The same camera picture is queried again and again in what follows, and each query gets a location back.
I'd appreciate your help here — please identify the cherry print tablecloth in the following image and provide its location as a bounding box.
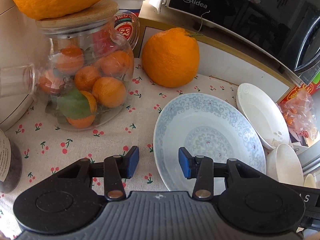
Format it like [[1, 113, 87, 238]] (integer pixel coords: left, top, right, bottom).
[[1, 60, 236, 239]]

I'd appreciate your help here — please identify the large orange on table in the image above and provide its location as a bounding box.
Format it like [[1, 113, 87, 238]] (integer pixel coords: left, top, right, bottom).
[[141, 28, 200, 88]]

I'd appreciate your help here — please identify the plastic bag of snacks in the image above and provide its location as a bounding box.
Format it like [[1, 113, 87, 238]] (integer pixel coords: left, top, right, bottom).
[[279, 89, 318, 140]]

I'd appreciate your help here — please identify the white Changhong air fryer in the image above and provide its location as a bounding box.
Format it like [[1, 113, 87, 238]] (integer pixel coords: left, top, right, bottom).
[[1, 0, 45, 132]]

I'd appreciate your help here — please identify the plastic jar of dark seeds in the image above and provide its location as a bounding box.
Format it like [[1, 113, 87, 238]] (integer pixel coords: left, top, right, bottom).
[[0, 130, 22, 193]]

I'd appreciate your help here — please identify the red gift box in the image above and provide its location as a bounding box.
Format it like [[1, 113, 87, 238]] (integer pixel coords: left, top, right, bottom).
[[281, 73, 320, 102]]

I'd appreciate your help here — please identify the white speckled bowl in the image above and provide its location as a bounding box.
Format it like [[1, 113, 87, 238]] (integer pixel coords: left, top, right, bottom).
[[266, 144, 304, 186]]

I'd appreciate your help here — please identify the glass jar with tangerines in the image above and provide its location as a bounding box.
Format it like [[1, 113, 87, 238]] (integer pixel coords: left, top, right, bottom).
[[36, 0, 134, 131]]

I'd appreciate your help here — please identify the cream bowl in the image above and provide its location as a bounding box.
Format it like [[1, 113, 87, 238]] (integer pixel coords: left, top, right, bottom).
[[304, 174, 317, 189]]

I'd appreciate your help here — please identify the blue patterned porcelain plate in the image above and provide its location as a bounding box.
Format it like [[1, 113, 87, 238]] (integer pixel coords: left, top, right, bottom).
[[153, 93, 266, 193]]

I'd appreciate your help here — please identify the white cabinet under microwave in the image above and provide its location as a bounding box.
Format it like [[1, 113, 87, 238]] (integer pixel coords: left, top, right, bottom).
[[134, 1, 295, 102]]

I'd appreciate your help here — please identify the white swirl pattern plate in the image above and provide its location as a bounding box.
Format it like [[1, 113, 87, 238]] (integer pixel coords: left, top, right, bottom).
[[236, 83, 290, 150]]

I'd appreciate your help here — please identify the black Midea microwave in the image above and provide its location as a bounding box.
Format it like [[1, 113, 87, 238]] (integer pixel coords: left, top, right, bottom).
[[162, 0, 319, 84]]

